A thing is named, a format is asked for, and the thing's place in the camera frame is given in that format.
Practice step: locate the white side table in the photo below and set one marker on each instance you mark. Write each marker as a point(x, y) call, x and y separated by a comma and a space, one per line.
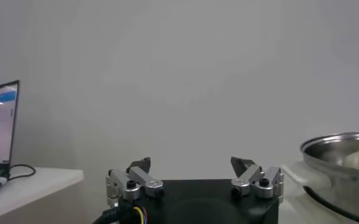
point(45, 188)

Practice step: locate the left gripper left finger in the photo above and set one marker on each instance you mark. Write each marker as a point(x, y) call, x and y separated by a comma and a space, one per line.
point(136, 179)

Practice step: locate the perforated steel steamer basket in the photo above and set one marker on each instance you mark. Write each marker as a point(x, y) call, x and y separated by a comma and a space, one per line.
point(325, 149)

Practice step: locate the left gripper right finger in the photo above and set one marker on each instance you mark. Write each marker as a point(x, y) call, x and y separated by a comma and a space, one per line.
point(252, 179)

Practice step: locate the white electric cooker base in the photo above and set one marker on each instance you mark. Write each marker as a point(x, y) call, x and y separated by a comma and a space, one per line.
point(295, 182)

